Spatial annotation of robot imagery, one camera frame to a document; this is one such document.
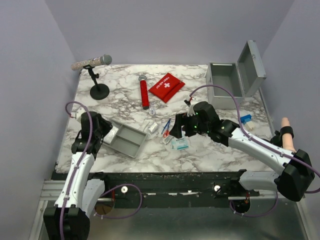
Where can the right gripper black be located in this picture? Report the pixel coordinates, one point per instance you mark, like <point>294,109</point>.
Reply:
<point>182,119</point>

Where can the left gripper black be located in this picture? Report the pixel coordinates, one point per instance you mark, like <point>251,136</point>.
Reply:
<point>106,125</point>

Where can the white gauze pad bag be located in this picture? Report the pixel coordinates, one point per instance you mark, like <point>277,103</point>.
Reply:
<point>111,135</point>

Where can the gauze bandage roll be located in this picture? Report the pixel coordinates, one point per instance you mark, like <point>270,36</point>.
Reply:
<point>152,128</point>

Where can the grey plastic divided tray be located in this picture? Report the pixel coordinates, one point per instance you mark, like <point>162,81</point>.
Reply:
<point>128,140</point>

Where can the red first aid pouch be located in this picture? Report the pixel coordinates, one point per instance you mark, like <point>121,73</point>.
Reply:
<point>166,87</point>

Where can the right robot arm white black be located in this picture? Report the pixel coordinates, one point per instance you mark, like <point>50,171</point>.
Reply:
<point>291,173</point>

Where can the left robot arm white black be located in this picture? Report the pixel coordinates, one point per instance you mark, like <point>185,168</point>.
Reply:
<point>69,217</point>

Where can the grey metal medicine case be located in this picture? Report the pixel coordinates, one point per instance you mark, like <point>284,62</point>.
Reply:
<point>242,78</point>

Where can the blue plastic tweezers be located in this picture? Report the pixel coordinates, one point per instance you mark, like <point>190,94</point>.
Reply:
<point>166,127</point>

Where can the red small scissors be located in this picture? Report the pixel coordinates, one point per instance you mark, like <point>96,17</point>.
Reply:
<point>166,133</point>

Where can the teal white wipe packet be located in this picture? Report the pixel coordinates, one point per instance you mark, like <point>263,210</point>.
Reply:
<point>179,143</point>

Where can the small sachet packet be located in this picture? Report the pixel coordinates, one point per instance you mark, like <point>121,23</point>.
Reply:
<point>167,139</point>

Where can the tape roll in wrapper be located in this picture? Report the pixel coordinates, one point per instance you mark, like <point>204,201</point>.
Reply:
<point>152,111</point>

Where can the black microphone stand left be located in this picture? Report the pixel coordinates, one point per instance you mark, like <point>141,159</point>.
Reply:
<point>99,91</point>

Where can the red glitter microphone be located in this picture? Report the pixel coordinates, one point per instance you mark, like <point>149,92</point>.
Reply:
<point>144,92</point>

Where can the blue white small box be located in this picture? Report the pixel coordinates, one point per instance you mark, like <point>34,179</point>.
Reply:
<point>247,122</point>

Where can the silver glitter microphone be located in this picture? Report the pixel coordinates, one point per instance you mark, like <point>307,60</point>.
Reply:
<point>94,62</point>

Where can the beige microphone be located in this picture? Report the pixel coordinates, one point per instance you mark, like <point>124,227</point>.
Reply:
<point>287,135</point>

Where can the black mounting rail base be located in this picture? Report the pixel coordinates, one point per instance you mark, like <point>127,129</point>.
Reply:
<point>173,189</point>

